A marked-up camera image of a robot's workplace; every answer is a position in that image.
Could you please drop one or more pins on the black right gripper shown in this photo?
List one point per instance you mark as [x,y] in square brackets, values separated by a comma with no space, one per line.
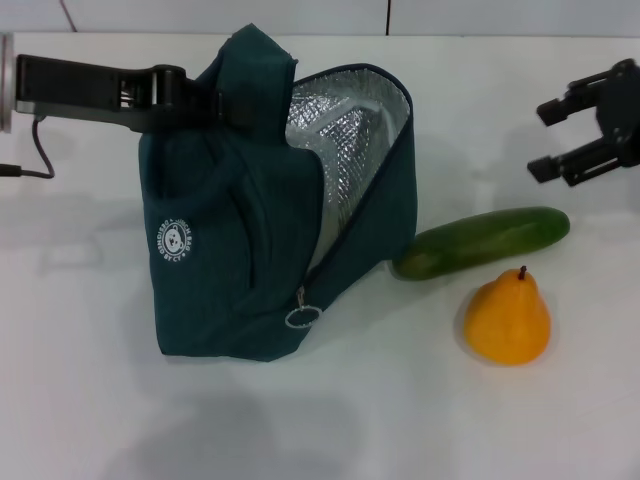
[625,115]

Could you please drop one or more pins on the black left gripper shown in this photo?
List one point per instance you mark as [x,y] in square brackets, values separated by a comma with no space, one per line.
[75,90]

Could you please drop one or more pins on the dark teal insulated lunch bag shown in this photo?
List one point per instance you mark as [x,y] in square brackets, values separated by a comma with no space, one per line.
[225,225]

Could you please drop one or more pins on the green cucumber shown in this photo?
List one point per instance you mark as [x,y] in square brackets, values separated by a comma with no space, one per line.
[490,240]

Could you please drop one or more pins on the yellow pear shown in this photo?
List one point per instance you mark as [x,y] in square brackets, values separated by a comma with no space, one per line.
[505,320]

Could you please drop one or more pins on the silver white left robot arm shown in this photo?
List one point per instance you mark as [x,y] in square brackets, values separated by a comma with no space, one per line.
[6,80]

